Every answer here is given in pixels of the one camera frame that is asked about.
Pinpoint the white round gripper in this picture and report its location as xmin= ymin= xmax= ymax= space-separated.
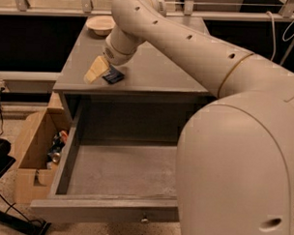
xmin=83 ymin=24 xmax=144 ymax=84

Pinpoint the blue rxbar blueberry wrapper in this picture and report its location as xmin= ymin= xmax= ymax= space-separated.
xmin=102 ymin=66 xmax=125 ymax=84

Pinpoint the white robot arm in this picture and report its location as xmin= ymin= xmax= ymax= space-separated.
xmin=87 ymin=0 xmax=294 ymax=235

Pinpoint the open grey top drawer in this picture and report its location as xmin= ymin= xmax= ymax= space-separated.
xmin=31 ymin=102 xmax=186 ymax=223

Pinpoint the metal drawer knob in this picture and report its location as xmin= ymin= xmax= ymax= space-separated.
xmin=140 ymin=214 xmax=149 ymax=224

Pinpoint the cream ceramic bowl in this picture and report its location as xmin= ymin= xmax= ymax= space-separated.
xmin=85 ymin=15 xmax=114 ymax=37

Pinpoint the grey wooden nightstand cabinet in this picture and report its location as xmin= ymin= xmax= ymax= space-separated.
xmin=54 ymin=27 xmax=215 ymax=127

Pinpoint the cans and trash in box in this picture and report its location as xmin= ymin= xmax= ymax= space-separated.
xmin=46 ymin=130 xmax=69 ymax=169

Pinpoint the cardboard box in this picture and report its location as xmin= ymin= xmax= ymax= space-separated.
xmin=14 ymin=93 xmax=72 ymax=204

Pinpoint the black stand base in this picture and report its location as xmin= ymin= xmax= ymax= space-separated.
xmin=0 ymin=138 xmax=50 ymax=235

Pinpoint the diagonal metal rod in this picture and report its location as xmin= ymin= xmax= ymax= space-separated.
xmin=279 ymin=35 xmax=294 ymax=65

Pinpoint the metal railing frame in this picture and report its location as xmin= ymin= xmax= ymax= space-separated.
xmin=0 ymin=0 xmax=294 ymax=103

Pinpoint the black cable on floor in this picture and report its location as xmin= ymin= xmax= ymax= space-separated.
xmin=0 ymin=187 xmax=47 ymax=227

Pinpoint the white cable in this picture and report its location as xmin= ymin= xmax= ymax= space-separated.
xmin=264 ymin=11 xmax=294 ymax=63

